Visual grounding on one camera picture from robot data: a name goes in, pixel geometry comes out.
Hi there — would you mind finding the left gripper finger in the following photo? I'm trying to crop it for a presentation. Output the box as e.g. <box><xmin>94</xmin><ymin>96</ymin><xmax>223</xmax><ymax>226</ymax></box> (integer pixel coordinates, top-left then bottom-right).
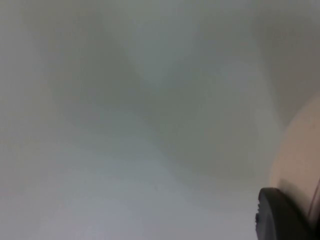
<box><xmin>254</xmin><ymin>187</ymin><xmax>311</xmax><ymax>240</ymax></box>

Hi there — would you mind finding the pale wooden bowl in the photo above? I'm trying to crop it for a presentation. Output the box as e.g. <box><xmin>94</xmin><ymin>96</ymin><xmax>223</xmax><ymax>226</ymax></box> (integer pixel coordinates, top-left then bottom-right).
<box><xmin>268</xmin><ymin>91</ymin><xmax>320</xmax><ymax>240</ymax></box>

